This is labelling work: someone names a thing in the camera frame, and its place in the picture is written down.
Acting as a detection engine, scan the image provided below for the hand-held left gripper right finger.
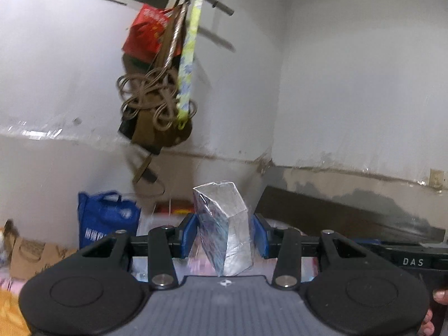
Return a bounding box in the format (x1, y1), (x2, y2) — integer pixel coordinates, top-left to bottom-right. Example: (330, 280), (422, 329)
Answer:
(251, 213), (375, 290)

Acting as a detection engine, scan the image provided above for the brown paper bag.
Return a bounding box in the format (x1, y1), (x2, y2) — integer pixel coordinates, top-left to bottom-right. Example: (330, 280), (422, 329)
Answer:
(3, 219), (80, 281)

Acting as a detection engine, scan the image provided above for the red box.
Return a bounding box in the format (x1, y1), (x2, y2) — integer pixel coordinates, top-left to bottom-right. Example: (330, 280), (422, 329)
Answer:
(156, 201), (195, 215)

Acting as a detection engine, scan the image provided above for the yellow-green folded umbrella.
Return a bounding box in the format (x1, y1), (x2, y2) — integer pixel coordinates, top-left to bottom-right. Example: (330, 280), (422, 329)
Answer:
(176, 0), (208, 131)

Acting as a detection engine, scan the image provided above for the red hanging bag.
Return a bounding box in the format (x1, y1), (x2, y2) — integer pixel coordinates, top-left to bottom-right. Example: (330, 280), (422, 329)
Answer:
(122, 4), (183, 68)

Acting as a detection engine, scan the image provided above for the pink cloth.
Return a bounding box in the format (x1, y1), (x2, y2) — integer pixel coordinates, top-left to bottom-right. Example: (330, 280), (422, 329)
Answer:
(0, 274), (29, 291)

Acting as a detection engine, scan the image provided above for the orange cloth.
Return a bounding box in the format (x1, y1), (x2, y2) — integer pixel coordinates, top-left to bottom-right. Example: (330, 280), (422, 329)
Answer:
(0, 289), (31, 336)

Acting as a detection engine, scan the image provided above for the brown bag strap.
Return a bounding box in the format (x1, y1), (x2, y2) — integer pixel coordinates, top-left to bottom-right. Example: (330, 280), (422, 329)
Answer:
(131, 147), (166, 197)

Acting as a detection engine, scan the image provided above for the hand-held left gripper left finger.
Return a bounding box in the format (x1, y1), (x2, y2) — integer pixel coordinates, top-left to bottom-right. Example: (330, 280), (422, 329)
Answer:
(79, 213), (199, 290)

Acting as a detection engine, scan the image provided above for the blue tote bag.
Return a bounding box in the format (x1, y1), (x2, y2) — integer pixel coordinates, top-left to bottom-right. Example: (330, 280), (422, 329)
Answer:
(78, 191), (142, 251)

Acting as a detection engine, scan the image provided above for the brown bag with coiled straps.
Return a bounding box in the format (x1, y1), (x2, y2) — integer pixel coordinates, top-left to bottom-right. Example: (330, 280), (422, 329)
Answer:
(117, 2), (197, 132)

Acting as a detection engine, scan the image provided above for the clear plastic packet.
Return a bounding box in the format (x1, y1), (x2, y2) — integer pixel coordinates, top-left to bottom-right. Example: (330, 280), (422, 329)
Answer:
(192, 181), (253, 277)

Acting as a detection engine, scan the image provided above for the dark wooden board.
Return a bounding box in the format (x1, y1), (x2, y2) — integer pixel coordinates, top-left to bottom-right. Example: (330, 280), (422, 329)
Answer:
(257, 185), (447, 243)

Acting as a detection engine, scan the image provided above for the person's right hand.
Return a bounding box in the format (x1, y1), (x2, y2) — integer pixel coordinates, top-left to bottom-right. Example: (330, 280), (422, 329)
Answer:
(420, 287), (448, 336)

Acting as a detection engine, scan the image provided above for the wall socket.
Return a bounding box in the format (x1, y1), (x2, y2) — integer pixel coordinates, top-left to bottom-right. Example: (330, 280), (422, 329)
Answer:
(430, 169), (446, 190)

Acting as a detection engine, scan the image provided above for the clear plastic basket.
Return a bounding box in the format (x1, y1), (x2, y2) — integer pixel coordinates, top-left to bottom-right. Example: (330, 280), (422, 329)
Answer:
(132, 213), (321, 284)

